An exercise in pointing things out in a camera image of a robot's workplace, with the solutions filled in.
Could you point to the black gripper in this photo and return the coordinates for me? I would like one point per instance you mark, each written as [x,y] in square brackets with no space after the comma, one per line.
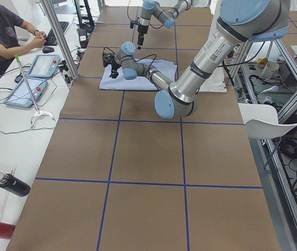
[140,30]
[115,65]

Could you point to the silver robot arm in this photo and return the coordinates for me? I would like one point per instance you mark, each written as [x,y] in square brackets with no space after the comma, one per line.
[166,18]
[239,21]

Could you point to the black computer mouse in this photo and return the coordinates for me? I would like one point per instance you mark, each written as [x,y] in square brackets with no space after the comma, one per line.
[48,49]

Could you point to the upper teach pendant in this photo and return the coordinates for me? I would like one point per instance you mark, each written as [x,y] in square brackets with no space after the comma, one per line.
[44,65]

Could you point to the teach pendant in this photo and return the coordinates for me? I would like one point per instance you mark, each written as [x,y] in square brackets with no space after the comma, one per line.
[20,95]
[44,65]

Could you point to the green white grabber stick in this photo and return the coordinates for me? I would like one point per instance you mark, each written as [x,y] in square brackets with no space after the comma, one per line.
[38,112]

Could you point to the lower teach pendant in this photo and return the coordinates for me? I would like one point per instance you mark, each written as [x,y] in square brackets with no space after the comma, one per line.
[20,95]

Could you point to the seated person dark shirt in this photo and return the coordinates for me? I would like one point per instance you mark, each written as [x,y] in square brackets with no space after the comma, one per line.
[9,46]

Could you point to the black water bottle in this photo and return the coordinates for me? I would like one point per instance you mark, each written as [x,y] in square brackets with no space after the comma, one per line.
[13,184]

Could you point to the white plastic chair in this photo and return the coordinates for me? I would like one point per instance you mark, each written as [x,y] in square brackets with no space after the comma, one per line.
[261,121]

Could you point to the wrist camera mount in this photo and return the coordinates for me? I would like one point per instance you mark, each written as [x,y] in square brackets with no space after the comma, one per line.
[133,23]
[108,59]

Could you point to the aluminium frame post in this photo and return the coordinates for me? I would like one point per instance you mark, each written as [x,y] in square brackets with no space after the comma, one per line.
[59,34]

